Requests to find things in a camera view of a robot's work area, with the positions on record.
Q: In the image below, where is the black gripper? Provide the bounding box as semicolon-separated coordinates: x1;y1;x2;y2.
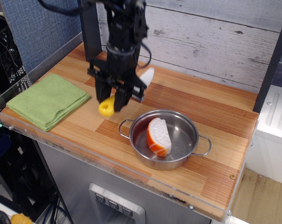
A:
88;50;147;112

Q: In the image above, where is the yellow handled toy knife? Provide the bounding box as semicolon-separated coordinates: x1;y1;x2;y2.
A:
98;67;155;117

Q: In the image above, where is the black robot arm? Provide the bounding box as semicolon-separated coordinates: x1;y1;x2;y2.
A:
88;0;148;112

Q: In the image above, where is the small steel pot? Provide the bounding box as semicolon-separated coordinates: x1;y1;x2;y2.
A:
126;110;202;170

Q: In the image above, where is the orange white toy food slice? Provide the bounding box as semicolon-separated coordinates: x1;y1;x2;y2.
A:
147;118;172;157

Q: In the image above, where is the green folded cloth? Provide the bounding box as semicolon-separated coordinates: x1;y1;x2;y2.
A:
6;74;90;132

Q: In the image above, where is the blue fabric partition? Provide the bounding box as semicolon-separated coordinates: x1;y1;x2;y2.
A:
0;0;82;73

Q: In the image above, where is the steel cabinet control panel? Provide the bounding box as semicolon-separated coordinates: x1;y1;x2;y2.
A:
89;183;146;224

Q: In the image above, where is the white ribbed appliance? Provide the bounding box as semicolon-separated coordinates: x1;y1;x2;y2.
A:
245;85;282;183

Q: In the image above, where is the clear acrylic guard rail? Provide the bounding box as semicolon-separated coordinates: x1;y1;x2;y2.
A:
0;44;258;224

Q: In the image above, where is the dark left post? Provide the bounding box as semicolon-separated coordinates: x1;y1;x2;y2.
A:
78;0;102;62

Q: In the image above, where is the dark post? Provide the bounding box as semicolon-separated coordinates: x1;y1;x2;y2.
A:
78;0;102;62
253;29;282;113

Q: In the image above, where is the dark right post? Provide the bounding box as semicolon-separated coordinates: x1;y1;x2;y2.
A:
253;29;282;113

